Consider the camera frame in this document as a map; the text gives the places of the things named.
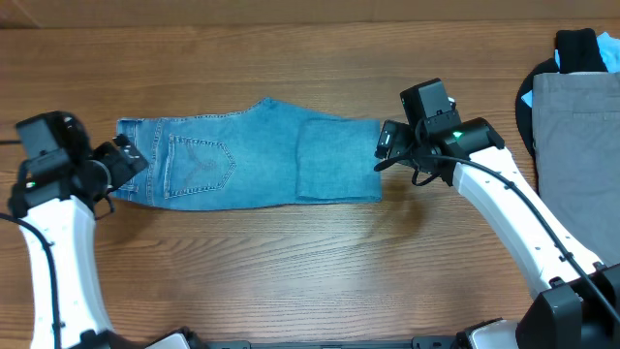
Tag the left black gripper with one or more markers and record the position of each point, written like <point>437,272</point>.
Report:
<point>122,171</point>

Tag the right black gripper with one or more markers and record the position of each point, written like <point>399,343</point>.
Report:
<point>402,137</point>

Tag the light blue denim jeans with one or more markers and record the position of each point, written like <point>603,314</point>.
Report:
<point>271,154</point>

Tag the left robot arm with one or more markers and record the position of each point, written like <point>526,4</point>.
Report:
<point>53,203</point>

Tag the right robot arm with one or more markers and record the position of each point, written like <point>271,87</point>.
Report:
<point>575,295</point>

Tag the grey folded trousers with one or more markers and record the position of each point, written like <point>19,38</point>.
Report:
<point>575,122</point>

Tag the black garment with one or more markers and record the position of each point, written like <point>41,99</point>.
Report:
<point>575,51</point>

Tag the light blue garment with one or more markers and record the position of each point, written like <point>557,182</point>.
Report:
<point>609,52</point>

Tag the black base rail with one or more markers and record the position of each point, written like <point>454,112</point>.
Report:
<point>334,344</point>

